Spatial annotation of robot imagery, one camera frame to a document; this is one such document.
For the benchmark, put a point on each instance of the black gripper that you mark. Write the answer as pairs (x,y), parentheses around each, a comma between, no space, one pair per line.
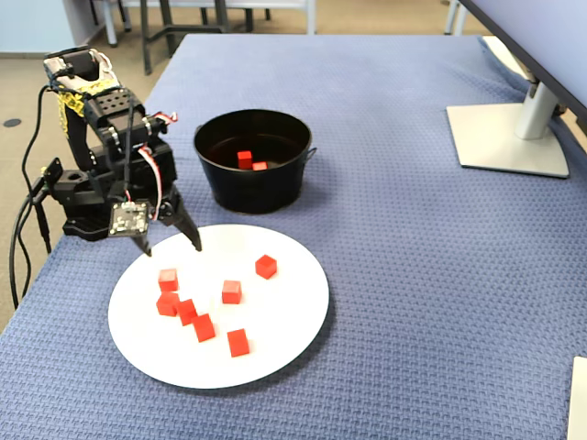
(175,212)

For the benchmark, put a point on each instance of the small red cube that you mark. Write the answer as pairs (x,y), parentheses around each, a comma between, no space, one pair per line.
(204,327)
(231,292)
(245,159)
(266,267)
(166,304)
(187,312)
(168,280)
(238,343)
(259,166)

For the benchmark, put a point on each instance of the white round plate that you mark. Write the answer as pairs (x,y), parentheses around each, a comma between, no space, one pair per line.
(275,330)

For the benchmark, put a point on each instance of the black metal bucket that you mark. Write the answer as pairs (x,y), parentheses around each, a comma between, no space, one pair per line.
(252,192)

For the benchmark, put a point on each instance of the dark round floor cover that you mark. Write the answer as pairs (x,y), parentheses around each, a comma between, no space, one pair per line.
(12,123)

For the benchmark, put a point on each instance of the black chair leg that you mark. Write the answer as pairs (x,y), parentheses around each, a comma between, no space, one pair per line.
(249,18)
(126,16)

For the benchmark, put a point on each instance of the blue woven table cloth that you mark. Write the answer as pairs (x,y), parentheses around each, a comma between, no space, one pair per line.
(413,275)

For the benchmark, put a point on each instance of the silver monitor stand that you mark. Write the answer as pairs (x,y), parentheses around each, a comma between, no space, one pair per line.
(504,142)

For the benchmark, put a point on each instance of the grey metal chair leg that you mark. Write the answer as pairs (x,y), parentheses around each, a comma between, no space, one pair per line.
(451,18)

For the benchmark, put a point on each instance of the flat computer monitor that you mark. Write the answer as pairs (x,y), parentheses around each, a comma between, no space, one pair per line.
(550,36)

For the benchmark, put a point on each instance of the white flat board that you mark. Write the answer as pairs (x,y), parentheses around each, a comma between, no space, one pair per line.
(579,403)

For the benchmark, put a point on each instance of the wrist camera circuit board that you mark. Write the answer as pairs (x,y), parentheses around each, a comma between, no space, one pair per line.
(128,219)

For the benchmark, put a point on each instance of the dark metal stool frame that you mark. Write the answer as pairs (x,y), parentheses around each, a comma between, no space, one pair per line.
(147,46)

